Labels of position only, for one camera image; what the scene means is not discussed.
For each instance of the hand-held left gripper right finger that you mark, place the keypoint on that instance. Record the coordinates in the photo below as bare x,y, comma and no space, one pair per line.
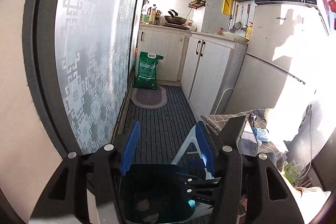
207,150

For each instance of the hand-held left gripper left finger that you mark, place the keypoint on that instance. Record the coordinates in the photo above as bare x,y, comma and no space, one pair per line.
130,148

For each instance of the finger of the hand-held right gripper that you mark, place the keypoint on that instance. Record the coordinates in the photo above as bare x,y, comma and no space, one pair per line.
199,180
202,196

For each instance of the dark teal trash bin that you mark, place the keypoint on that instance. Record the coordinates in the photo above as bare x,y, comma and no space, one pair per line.
147,182

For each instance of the grey paper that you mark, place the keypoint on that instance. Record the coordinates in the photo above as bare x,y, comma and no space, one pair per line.
151,217

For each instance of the tan scrap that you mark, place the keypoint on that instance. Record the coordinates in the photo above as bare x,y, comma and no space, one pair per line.
143,204

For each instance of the grey plastic stool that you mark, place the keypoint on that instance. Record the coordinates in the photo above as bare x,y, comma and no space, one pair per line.
187,144

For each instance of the dark striped floor mat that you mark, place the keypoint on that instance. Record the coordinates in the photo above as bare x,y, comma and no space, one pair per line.
168,129

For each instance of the white folded table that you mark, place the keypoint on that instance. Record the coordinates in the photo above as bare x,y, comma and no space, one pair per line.
225,100

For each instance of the oval grey mat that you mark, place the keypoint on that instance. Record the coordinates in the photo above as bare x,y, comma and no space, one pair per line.
149,97

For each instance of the blue white crumpled wrapper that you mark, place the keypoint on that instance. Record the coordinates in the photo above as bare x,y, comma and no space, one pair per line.
261,134

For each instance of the green rice bag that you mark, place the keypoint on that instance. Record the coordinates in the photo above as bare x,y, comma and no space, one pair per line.
147,71

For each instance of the white double door cabinet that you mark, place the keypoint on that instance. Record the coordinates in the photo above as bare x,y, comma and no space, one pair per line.
210,69

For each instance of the green plastic packaging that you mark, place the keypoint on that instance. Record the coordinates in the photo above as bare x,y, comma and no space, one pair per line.
290,174

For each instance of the frosted patterned sliding door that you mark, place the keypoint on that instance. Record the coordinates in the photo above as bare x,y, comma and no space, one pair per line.
92,43
140,16

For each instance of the yellow bottle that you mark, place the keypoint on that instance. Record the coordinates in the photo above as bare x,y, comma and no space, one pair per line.
248,32

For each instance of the beige refrigerator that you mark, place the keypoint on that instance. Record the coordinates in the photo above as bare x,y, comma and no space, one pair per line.
265,37

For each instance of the hanging metal strainer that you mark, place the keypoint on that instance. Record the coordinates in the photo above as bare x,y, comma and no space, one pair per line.
234,24

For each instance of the hanging metal ladle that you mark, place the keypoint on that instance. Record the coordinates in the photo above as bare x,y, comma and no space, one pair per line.
245,22

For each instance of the group of cooking bottles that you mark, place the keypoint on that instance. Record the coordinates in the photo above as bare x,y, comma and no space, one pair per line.
151,15

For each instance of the yellow cutting board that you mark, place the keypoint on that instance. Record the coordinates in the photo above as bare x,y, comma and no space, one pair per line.
227,2

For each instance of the wall spice rack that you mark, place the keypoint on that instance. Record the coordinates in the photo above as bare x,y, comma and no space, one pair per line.
198,2

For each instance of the red wall decoration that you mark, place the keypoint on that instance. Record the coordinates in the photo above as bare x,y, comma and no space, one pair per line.
332,8

